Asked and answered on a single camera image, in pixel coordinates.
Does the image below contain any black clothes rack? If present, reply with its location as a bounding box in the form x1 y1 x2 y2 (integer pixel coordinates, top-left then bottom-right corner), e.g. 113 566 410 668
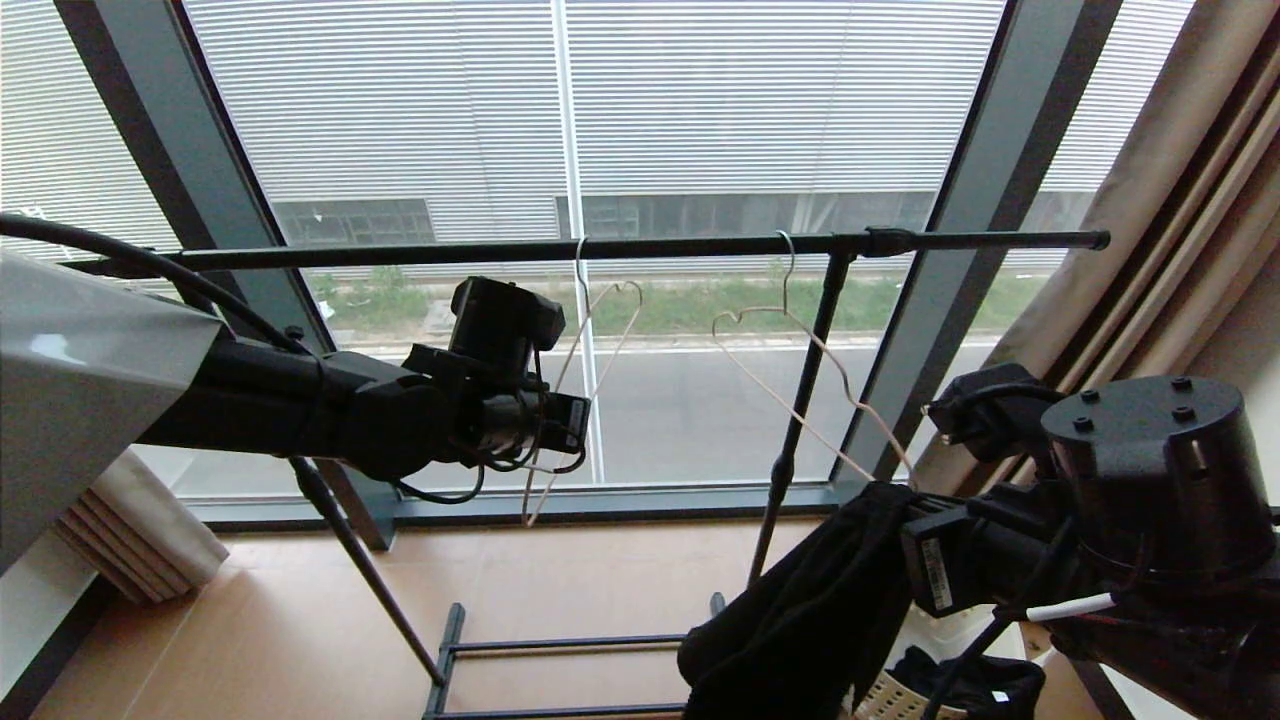
60 228 1111 720

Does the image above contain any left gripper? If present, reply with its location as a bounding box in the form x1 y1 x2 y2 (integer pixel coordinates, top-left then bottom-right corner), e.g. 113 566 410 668
455 386 592 469

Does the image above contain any pink clothes hanger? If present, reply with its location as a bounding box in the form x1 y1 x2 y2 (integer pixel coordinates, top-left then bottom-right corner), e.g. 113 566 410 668
520 237 647 529
711 231 917 491

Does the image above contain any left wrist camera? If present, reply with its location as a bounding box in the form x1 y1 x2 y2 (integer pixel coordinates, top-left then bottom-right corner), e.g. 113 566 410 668
405 277 567 401

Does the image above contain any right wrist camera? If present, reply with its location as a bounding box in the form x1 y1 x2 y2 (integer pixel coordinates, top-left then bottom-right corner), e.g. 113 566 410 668
922 363 1066 471

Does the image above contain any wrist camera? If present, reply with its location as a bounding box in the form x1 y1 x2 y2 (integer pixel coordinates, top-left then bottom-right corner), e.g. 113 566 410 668
922 363 1066 471
405 277 567 401

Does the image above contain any black garment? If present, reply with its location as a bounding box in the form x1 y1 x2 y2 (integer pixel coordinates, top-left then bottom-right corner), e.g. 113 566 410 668
888 645 1047 720
678 483 917 720

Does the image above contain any window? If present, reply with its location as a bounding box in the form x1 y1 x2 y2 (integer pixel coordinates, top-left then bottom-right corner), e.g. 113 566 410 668
0 0 1201 531

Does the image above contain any white laundry basket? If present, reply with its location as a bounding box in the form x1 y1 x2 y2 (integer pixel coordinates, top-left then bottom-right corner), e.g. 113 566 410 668
848 600 1053 720

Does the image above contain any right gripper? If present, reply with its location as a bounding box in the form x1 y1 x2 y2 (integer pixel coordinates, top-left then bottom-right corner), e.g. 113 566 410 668
900 497 1047 617

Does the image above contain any black cable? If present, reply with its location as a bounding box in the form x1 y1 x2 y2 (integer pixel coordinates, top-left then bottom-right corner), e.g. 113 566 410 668
0 212 313 357
918 608 1017 720

